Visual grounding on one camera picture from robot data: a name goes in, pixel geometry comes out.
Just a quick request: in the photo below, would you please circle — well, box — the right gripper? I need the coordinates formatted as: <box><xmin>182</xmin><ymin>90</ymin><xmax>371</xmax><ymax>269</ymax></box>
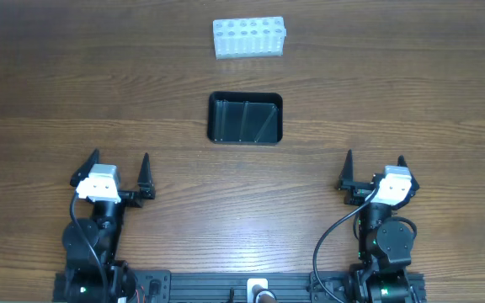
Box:
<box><xmin>336</xmin><ymin>148</ymin><xmax>421</xmax><ymax>207</ymax></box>

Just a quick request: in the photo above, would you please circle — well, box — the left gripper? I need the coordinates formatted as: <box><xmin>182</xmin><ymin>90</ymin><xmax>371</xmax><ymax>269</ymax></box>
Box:
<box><xmin>68</xmin><ymin>147</ymin><xmax>157</xmax><ymax>209</ymax></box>

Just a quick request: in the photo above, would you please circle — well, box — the clear test tube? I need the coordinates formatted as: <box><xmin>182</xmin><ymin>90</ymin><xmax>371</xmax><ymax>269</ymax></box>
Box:
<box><xmin>253</xmin><ymin>104</ymin><xmax>280</xmax><ymax>143</ymax></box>
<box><xmin>220</xmin><ymin>99</ymin><xmax>228</xmax><ymax>142</ymax></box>
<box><xmin>237</xmin><ymin>101</ymin><xmax>251</xmax><ymax>143</ymax></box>
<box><xmin>214</xmin><ymin>99</ymin><xmax>222</xmax><ymax>141</ymax></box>

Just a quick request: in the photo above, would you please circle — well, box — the black tray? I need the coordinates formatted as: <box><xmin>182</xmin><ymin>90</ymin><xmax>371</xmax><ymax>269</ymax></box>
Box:
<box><xmin>206</xmin><ymin>90</ymin><xmax>285</xmax><ymax>146</ymax></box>

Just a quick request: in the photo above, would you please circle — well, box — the white test tube rack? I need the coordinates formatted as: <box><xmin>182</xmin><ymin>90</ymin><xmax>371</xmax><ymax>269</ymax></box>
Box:
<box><xmin>211</xmin><ymin>15</ymin><xmax>288</xmax><ymax>61</ymax></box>

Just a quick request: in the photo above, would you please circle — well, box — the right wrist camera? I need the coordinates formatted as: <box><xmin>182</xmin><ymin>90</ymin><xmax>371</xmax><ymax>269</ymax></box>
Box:
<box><xmin>364</xmin><ymin>164</ymin><xmax>413</xmax><ymax>208</ymax></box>

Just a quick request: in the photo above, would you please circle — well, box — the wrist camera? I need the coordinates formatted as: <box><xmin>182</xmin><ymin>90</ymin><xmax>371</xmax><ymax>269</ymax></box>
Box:
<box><xmin>364</xmin><ymin>164</ymin><xmax>413</xmax><ymax>208</ymax></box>
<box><xmin>74</xmin><ymin>162</ymin><xmax>123</xmax><ymax>205</ymax></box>

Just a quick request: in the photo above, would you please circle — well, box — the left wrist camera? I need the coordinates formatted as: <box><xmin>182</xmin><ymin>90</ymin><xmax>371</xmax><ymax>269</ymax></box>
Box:
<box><xmin>74</xmin><ymin>162</ymin><xmax>123</xmax><ymax>205</ymax></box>

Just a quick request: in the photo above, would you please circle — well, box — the black cable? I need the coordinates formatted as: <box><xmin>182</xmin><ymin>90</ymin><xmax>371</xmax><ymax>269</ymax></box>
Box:
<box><xmin>311</xmin><ymin>186</ymin><xmax>381</xmax><ymax>303</ymax></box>
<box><xmin>68</xmin><ymin>191</ymin><xmax>109</xmax><ymax>303</ymax></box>

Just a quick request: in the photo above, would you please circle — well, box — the mounting rail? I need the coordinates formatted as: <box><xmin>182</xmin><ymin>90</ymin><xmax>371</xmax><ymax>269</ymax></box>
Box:
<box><xmin>51</xmin><ymin>268</ymin><xmax>429</xmax><ymax>303</ymax></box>

